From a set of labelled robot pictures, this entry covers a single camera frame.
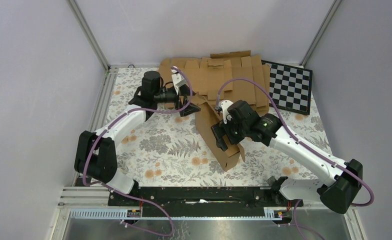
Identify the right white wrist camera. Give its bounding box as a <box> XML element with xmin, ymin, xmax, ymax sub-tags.
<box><xmin>214</xmin><ymin>100</ymin><xmax>234</xmax><ymax>124</ymax></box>

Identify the floral table mat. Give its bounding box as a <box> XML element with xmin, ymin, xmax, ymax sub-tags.
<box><xmin>98</xmin><ymin>67</ymin><xmax>343</xmax><ymax>188</ymax></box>

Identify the brown cardboard box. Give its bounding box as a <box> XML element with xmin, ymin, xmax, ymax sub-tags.
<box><xmin>191</xmin><ymin>94</ymin><xmax>246</xmax><ymax>172</ymax></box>

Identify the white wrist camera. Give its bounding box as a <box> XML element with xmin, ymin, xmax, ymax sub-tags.
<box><xmin>214</xmin><ymin>100</ymin><xmax>234</xmax><ymax>124</ymax></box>
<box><xmin>171</xmin><ymin>72</ymin><xmax>187</xmax><ymax>88</ymax></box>

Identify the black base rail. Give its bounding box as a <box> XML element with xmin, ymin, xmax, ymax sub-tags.
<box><xmin>107</xmin><ymin>186</ymin><xmax>304</xmax><ymax>219</ymax></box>

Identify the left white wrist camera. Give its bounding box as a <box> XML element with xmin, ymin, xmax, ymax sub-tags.
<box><xmin>171</xmin><ymin>72</ymin><xmax>187</xmax><ymax>88</ymax></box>

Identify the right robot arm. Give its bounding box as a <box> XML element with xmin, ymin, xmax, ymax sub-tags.
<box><xmin>211</xmin><ymin>100</ymin><xmax>363</xmax><ymax>214</ymax></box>

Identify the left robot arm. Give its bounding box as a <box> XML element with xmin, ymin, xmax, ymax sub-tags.
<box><xmin>73</xmin><ymin>66</ymin><xmax>200</xmax><ymax>206</ymax></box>

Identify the stack of flat cardboard blanks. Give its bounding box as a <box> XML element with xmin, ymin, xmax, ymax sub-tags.
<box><xmin>158</xmin><ymin>50</ymin><xmax>271</xmax><ymax>115</ymax></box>

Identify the black white checkerboard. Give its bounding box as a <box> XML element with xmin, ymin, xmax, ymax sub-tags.
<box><xmin>261</xmin><ymin>60</ymin><xmax>313</xmax><ymax>116</ymax></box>

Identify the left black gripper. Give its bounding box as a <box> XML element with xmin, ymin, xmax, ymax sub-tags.
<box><xmin>154</xmin><ymin>84</ymin><xmax>201</xmax><ymax>116</ymax></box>

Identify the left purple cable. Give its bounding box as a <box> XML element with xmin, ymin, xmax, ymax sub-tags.
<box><xmin>82</xmin><ymin>66</ymin><xmax>194</xmax><ymax>238</ymax></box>

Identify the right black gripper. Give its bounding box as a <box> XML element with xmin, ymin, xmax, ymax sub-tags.
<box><xmin>211</xmin><ymin>116</ymin><xmax>249</xmax><ymax>152</ymax></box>

